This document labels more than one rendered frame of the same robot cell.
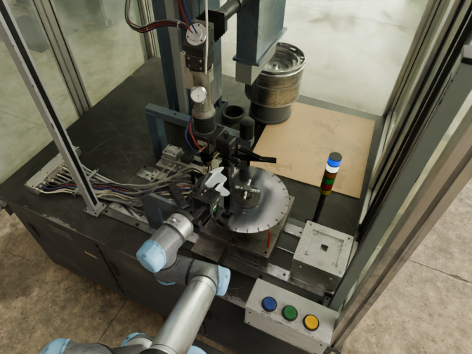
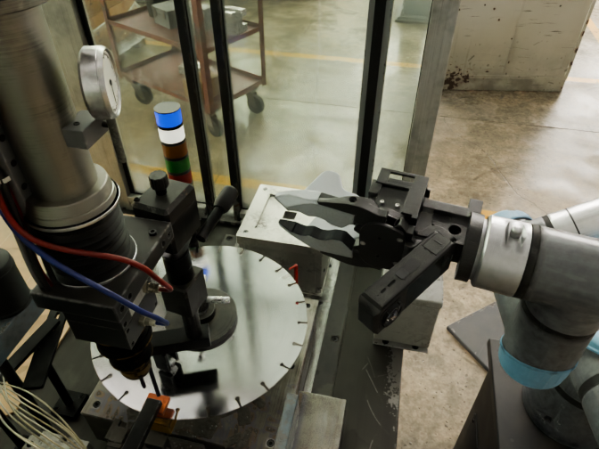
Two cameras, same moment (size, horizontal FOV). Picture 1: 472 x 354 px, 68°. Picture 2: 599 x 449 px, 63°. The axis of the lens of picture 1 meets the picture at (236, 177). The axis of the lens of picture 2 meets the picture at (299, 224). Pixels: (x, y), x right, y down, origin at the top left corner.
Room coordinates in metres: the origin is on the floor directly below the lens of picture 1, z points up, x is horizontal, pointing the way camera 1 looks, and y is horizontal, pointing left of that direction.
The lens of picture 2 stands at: (0.79, 0.46, 1.56)
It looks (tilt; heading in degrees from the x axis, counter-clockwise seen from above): 41 degrees down; 259
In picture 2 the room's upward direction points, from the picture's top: straight up
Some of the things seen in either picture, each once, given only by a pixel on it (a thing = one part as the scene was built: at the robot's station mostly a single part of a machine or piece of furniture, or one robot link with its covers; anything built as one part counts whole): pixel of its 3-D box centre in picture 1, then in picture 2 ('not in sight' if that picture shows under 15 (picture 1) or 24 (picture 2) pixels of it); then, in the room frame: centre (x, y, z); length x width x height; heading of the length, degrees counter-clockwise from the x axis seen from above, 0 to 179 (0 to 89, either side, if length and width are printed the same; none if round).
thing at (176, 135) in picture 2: (332, 166); (171, 131); (0.87, -0.35, 1.11); 0.05 x 0.04 x 0.03; 156
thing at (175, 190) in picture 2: (226, 154); (174, 248); (0.85, 0.03, 1.17); 0.06 x 0.05 x 0.20; 57
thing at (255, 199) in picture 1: (246, 194); (201, 313); (0.85, -0.04, 0.96); 0.11 x 0.11 x 0.03
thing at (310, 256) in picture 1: (319, 257); (290, 240); (0.66, -0.32, 0.82); 0.18 x 0.18 x 0.15; 66
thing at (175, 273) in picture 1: (171, 267); (539, 325); (0.46, 0.18, 1.11); 0.11 x 0.08 x 0.11; 75
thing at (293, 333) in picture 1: (288, 317); (409, 272); (0.43, -0.18, 0.82); 0.28 x 0.11 x 0.15; 66
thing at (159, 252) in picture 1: (160, 248); (580, 277); (0.47, 0.19, 1.21); 0.11 x 0.08 x 0.09; 147
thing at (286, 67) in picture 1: (272, 86); not in sight; (1.63, -0.19, 0.93); 0.31 x 0.31 x 0.36
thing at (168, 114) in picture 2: (334, 159); (168, 115); (0.87, -0.35, 1.14); 0.05 x 0.04 x 0.03; 156
